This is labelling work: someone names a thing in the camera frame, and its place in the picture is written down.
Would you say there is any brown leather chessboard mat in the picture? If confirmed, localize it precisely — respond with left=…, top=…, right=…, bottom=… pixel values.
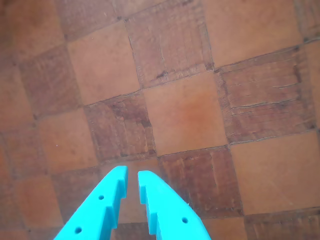
left=0, top=0, right=320, bottom=240

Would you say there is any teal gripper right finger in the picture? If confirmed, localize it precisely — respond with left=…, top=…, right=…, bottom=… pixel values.
left=137, top=170, right=213, bottom=240

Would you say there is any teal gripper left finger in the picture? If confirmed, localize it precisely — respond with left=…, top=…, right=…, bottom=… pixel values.
left=53, top=165, right=129, bottom=240

